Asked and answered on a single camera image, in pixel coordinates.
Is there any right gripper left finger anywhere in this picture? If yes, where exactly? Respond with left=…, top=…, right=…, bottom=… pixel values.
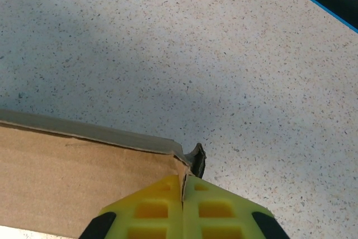
left=79, top=175, right=184, bottom=239

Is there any brown cardboard box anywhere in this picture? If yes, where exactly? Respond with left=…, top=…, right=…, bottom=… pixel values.
left=0, top=109, right=208, bottom=238

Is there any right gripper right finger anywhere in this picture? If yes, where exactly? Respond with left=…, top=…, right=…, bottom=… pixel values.
left=183, top=176, right=291, bottom=239

